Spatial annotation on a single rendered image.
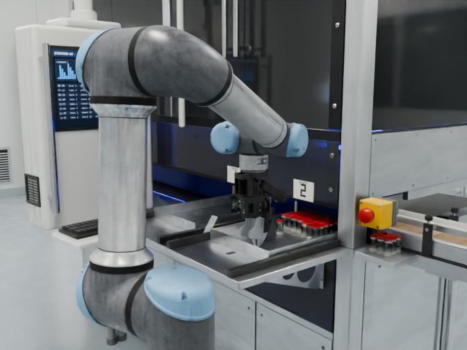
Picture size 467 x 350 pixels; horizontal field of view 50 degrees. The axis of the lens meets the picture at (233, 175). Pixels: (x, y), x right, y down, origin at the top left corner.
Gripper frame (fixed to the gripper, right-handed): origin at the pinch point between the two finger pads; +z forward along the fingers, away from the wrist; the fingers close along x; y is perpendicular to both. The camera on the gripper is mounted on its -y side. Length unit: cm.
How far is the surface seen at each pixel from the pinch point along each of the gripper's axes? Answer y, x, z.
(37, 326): 10, -177, 92
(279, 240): -13.4, -6.3, 3.7
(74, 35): 14, -88, -60
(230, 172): -24, -43, -11
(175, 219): 1.9, -39.7, 1.8
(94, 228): 17, -70, 9
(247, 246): 1.9, -2.8, 1.6
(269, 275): 6.0, 11.0, 4.5
